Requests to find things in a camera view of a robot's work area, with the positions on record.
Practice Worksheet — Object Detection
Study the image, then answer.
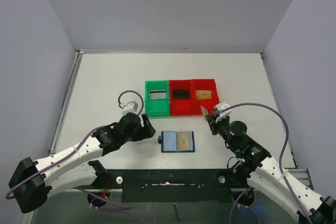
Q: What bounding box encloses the red plastic bin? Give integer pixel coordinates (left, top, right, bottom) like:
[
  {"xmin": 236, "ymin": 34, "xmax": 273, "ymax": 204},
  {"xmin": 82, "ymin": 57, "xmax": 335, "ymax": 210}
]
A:
[
  {"xmin": 169, "ymin": 80, "xmax": 194, "ymax": 116},
  {"xmin": 192, "ymin": 79, "xmax": 219, "ymax": 115}
]

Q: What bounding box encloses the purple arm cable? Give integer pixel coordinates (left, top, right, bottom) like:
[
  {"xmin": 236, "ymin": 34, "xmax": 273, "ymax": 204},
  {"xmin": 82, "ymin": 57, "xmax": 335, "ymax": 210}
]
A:
[
  {"xmin": 228, "ymin": 102, "xmax": 313, "ymax": 224},
  {"xmin": 5, "ymin": 90, "xmax": 145, "ymax": 211}
]

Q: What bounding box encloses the black card in red bin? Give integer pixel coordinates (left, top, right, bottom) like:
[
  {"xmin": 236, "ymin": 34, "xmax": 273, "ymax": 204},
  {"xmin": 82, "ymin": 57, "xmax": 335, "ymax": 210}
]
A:
[{"xmin": 172, "ymin": 90, "xmax": 190, "ymax": 100}]

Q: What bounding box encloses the aluminium rail right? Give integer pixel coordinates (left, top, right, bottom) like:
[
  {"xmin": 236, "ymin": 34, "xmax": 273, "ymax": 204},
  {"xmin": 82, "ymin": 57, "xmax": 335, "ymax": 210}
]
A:
[{"xmin": 287, "ymin": 168, "xmax": 314, "ymax": 190}]

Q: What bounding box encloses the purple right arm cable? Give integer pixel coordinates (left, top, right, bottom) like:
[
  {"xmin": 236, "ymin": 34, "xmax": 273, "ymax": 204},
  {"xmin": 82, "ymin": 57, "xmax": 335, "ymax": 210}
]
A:
[{"xmin": 228, "ymin": 102, "xmax": 313, "ymax": 224}]

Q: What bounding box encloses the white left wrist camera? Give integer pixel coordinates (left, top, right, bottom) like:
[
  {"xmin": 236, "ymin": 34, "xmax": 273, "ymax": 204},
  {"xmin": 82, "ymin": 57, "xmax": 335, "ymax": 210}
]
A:
[{"xmin": 119, "ymin": 101, "xmax": 139, "ymax": 115}]

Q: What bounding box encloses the blue leather card holder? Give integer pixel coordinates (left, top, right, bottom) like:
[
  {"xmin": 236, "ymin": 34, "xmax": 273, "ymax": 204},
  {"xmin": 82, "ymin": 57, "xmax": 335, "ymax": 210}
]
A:
[{"xmin": 157, "ymin": 131, "xmax": 195, "ymax": 153}]

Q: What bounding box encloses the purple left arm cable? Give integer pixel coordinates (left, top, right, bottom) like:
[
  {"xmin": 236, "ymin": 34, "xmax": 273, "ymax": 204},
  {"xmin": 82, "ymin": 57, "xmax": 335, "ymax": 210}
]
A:
[{"xmin": 5, "ymin": 90, "xmax": 145, "ymax": 211}]

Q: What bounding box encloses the red plastic bin right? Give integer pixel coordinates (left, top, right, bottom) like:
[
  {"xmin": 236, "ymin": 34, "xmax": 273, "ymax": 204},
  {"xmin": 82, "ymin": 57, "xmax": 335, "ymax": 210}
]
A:
[{"xmin": 192, "ymin": 79, "xmax": 219, "ymax": 115}]

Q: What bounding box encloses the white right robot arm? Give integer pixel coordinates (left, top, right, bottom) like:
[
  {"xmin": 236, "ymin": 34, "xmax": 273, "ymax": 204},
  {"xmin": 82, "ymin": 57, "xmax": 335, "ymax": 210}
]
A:
[{"xmin": 205, "ymin": 114, "xmax": 335, "ymax": 223}]

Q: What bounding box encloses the silver card in green bin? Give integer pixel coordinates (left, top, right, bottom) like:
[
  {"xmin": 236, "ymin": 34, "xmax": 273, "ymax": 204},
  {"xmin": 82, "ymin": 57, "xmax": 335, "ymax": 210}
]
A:
[{"xmin": 149, "ymin": 90, "xmax": 167, "ymax": 100}]

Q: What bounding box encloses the red plastic bin middle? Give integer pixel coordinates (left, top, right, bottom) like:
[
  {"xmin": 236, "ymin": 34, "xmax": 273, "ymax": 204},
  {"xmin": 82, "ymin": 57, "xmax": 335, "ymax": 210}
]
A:
[{"xmin": 169, "ymin": 80, "xmax": 194, "ymax": 116}]

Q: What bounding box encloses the green plastic bin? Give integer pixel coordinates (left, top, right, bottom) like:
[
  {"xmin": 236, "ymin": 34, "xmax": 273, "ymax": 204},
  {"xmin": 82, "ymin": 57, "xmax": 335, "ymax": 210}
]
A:
[{"xmin": 145, "ymin": 80, "xmax": 170, "ymax": 117}]

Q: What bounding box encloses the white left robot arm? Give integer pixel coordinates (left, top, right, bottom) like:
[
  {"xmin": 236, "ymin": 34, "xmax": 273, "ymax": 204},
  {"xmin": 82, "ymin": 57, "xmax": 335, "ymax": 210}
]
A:
[{"xmin": 5, "ymin": 112, "xmax": 156, "ymax": 214}]

